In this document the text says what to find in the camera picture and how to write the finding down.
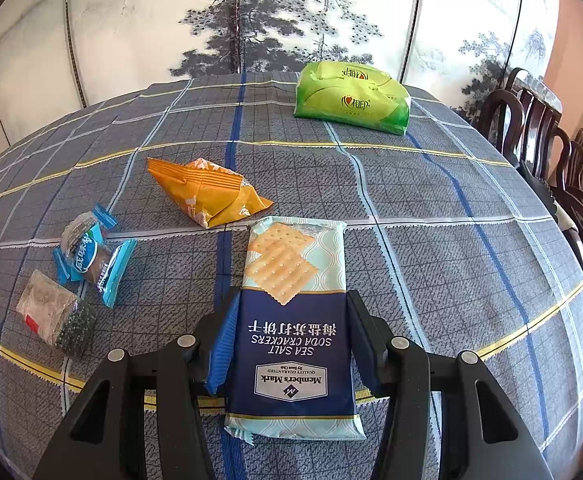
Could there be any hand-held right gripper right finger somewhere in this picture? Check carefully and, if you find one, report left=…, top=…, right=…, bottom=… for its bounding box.
left=346, top=290, right=555, bottom=480

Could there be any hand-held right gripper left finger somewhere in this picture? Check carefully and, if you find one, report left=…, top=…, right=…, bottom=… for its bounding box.
left=34, top=287, right=244, bottom=480

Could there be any blue cracker packet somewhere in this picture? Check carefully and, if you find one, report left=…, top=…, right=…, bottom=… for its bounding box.
left=224, top=216, right=365, bottom=448

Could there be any orange snack packet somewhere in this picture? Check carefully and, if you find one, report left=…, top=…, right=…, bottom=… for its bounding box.
left=146, top=156, right=275, bottom=230

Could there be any dark seaweed snack packet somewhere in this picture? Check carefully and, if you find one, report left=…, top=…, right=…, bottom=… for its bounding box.
left=16, top=269, right=98, bottom=358

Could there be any green tissue pack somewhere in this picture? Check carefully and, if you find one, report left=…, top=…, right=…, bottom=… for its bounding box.
left=293, top=59, right=412, bottom=137

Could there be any ink landscape folding screen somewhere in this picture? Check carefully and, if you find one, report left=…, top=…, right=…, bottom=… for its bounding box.
left=0, top=0, right=559, bottom=171

